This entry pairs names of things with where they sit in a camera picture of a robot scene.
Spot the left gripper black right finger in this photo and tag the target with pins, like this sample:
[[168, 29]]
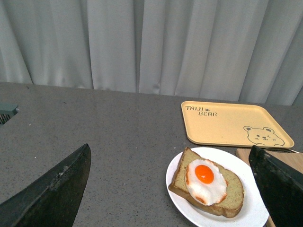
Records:
[[281, 189]]

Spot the white round plate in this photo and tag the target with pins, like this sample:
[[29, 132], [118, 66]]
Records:
[[253, 212]]

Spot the grey-green table vent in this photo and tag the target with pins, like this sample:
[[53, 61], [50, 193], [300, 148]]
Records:
[[7, 111]]

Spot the metal cutting board handle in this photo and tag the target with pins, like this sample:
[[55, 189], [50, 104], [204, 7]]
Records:
[[285, 150]]

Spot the bottom bread slice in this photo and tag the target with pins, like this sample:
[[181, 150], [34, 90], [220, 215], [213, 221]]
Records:
[[229, 207]]

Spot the fried egg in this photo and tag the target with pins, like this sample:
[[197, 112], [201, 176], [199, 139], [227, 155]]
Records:
[[205, 183]]

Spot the bamboo cutting board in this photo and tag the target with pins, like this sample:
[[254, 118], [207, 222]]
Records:
[[284, 158]]

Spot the grey curtain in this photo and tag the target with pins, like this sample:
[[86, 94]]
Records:
[[233, 50]]

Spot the yellow bear tray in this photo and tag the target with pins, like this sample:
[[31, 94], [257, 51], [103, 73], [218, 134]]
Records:
[[233, 125]]

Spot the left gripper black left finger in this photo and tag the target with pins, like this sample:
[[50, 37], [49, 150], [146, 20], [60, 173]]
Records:
[[53, 200]]

